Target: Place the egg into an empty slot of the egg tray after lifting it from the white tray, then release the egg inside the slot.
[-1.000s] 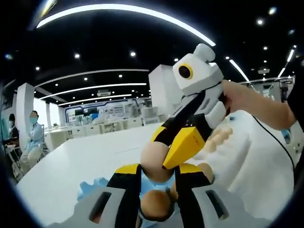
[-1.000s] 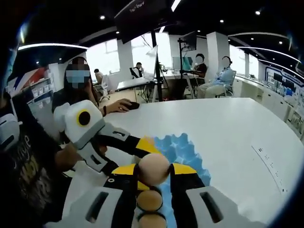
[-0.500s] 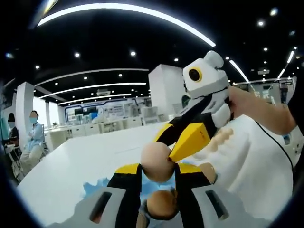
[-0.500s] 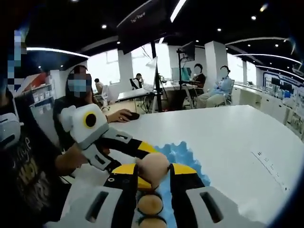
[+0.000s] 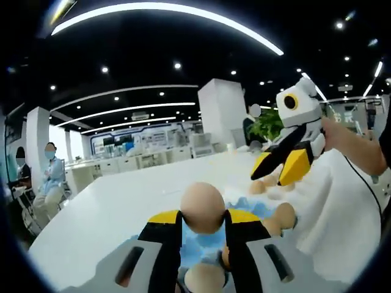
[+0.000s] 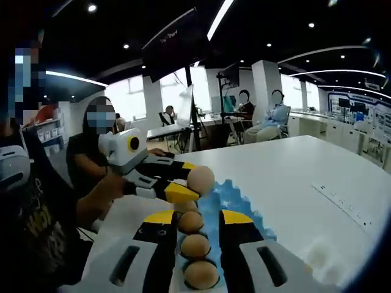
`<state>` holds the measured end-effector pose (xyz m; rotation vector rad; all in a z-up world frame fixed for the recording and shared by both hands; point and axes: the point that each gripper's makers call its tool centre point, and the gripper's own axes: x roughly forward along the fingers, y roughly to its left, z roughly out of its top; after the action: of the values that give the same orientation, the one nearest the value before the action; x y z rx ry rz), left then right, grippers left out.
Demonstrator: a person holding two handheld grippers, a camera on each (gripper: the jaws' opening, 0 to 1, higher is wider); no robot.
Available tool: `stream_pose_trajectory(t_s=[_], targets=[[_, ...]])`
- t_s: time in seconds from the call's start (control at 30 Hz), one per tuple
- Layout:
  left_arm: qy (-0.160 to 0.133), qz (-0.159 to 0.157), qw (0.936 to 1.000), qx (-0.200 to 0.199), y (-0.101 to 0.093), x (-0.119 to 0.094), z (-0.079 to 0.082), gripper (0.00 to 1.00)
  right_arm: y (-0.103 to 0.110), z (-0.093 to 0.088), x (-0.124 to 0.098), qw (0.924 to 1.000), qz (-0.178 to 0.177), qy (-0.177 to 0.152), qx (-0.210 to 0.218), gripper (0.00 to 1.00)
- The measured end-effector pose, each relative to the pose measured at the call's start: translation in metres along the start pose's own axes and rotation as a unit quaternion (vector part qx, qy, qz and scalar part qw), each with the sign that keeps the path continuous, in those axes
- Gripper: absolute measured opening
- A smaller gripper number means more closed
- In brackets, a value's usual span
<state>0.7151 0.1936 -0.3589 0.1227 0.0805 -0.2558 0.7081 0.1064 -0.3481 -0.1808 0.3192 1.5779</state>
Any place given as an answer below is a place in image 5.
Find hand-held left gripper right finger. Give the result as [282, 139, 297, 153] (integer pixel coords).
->
[224, 208, 315, 293]

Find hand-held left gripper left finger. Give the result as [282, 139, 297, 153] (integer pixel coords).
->
[56, 209, 184, 293]

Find blue egg tray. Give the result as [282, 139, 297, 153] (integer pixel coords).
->
[180, 197, 302, 275]

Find group of brown eggs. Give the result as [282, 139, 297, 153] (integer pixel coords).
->
[249, 173, 297, 196]

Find white foam egg holder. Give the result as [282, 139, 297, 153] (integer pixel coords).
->
[238, 152, 340, 254]

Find person's right hand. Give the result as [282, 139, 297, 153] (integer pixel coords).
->
[320, 117, 346, 153]

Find green potted plant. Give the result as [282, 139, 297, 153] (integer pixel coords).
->
[247, 109, 285, 144]

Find white table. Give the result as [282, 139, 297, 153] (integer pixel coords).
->
[29, 149, 382, 293]

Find white mesh office chair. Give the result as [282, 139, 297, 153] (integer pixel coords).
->
[192, 132, 214, 158]

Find curved white ceiling light strip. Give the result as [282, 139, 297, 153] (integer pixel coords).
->
[50, 2, 285, 56]

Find row of white cabinets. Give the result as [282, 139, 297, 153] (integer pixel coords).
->
[65, 146, 196, 184]

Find right hand-held gripper cable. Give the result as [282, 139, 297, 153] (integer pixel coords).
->
[343, 154, 384, 220]

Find blue framed display wall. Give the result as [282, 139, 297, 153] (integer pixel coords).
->
[90, 123, 196, 156]

